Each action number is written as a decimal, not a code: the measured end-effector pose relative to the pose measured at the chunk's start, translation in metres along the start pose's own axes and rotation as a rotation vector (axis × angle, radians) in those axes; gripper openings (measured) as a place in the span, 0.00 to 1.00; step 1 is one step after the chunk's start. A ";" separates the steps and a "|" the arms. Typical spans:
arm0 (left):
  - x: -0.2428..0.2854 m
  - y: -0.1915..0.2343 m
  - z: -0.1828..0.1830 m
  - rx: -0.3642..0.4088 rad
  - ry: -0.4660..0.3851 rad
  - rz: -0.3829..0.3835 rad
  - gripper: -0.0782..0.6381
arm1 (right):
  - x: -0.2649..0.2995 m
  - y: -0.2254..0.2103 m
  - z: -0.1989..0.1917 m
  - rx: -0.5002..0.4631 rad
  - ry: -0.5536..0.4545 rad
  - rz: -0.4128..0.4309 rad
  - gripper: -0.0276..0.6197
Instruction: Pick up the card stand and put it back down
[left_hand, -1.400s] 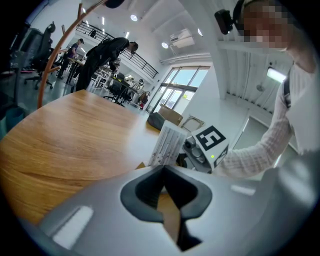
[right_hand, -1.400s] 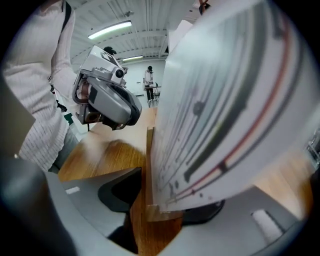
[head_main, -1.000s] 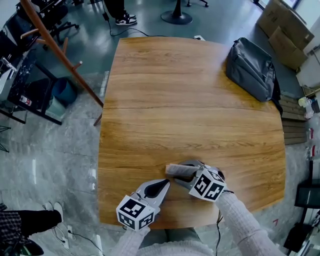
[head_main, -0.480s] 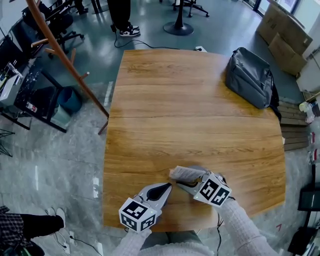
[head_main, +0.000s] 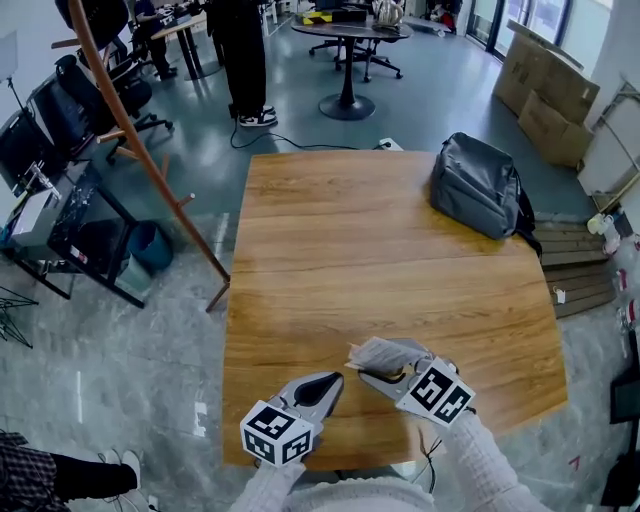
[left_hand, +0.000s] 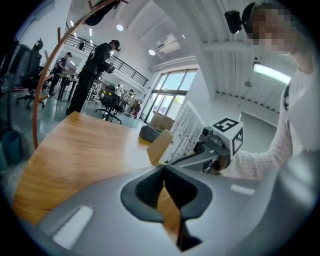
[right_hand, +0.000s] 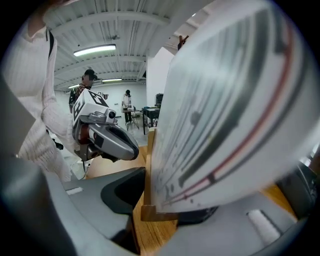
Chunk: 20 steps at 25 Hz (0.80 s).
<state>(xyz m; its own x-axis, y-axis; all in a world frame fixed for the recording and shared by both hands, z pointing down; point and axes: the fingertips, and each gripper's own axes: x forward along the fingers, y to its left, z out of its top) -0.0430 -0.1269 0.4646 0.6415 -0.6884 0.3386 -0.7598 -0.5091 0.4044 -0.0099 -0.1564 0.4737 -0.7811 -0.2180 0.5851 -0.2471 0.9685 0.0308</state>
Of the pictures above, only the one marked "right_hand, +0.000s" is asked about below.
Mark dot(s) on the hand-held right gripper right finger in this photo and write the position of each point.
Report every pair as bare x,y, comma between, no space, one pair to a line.
232,232

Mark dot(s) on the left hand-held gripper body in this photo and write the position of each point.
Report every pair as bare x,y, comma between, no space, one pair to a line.
85,112

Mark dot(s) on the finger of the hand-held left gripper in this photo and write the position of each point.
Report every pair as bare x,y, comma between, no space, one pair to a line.
117,142

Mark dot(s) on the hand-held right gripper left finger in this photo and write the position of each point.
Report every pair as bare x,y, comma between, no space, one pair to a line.
75,212

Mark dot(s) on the person's left forearm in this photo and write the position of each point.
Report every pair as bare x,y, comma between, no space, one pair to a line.
50,140

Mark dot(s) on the fluorescent tube ceiling light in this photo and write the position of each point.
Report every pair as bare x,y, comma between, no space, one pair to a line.
74,86
111,80
95,50

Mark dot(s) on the small folding tripod table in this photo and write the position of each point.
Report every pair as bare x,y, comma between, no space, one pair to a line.
132,117

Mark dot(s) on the black work table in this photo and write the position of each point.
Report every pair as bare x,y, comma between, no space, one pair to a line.
151,117

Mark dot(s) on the person's torso white sweater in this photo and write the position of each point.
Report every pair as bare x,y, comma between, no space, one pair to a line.
27,70

